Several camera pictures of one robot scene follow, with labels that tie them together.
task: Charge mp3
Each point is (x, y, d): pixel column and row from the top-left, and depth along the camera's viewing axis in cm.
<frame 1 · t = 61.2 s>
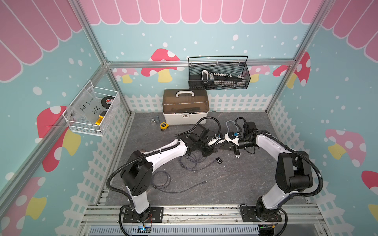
left hand: (213, 149, 83), fingers open
right hand: (221, 146, 84), fingers closed
white box brown lid: (181, 106, 108), point 14 cm above the table
yellow tape measure: (164, 126, 111), point 3 cm above the table
black mp3 player: (219, 161, 94), point 2 cm above the table
black tape roll: (107, 101, 81), point 34 cm above the table

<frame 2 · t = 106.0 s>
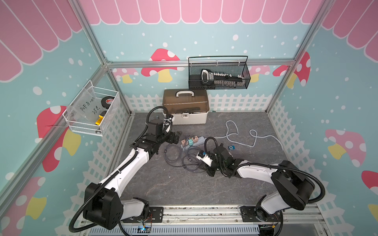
left hand: (174, 132, 83), fingers open
right hand: (200, 165, 86), fingers closed
grey power strip: (201, 140, 105), on the table
teal usb charger: (190, 142, 96), point 7 cm above the table
pink usb charger: (195, 139, 98), point 7 cm above the table
pink usb charger 2: (184, 142, 93), point 10 cm above the table
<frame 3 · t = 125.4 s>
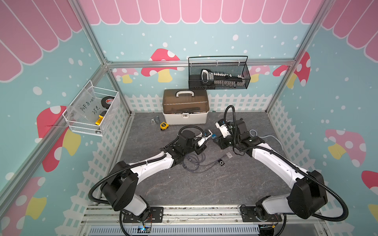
left hand: (206, 140, 83), fingers closed
right hand: (215, 138, 83), fingers closed
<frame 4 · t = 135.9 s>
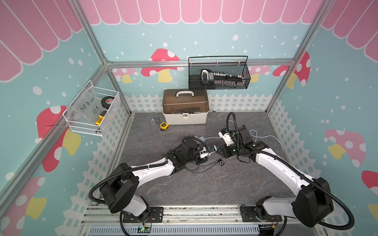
left hand: (208, 151, 82), fingers closed
right hand: (218, 150, 82), fingers closed
